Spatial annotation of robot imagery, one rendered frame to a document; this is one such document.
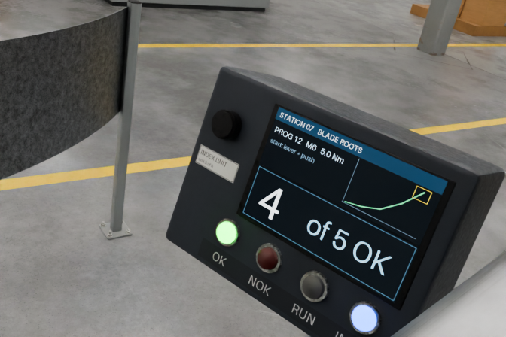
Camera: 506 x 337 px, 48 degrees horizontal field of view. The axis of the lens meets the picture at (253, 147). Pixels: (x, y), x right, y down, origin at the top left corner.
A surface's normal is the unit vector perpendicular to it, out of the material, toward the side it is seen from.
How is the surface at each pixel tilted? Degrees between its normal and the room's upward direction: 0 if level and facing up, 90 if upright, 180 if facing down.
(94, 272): 0
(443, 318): 43
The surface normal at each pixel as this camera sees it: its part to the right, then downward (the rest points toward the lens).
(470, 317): -0.50, -0.83
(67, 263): 0.17, -0.89
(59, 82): 0.90, 0.32
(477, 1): -0.82, 0.11
